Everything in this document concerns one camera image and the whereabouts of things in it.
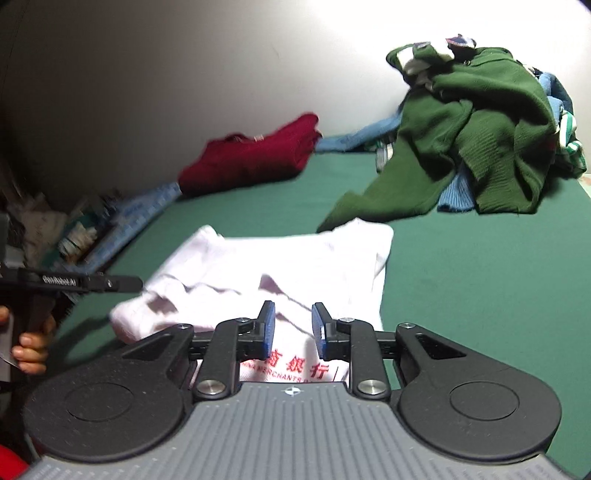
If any blue knit garment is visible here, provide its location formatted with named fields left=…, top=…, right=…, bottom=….
left=436, top=165, right=480, bottom=214

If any person's left hand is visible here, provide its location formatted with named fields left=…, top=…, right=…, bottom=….
left=0, top=305, right=58, bottom=376

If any dark blue garment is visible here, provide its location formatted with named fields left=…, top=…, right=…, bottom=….
left=529, top=68, right=577, bottom=121

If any blue patterned cloth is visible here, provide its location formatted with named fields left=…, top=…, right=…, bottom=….
left=82, top=181, right=184, bottom=274

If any light blue cloth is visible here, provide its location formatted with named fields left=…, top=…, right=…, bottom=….
left=315, top=113, right=403, bottom=154

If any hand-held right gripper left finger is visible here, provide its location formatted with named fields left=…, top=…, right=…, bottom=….
left=121, top=300, right=277, bottom=401

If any white t-shirt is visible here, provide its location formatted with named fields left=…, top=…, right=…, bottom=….
left=109, top=218, right=394, bottom=385

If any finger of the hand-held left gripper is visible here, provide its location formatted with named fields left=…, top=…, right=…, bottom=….
left=87, top=274, right=145, bottom=295

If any white green striped garment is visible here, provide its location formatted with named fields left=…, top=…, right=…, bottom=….
left=551, top=108, right=589, bottom=178

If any dark red sweater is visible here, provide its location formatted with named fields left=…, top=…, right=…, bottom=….
left=178, top=112, right=324, bottom=198

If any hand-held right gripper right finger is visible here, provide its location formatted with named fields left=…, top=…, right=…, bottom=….
left=311, top=302, right=467, bottom=400

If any pile of mixed clutter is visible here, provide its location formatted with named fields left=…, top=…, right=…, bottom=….
left=0, top=182, right=114, bottom=278

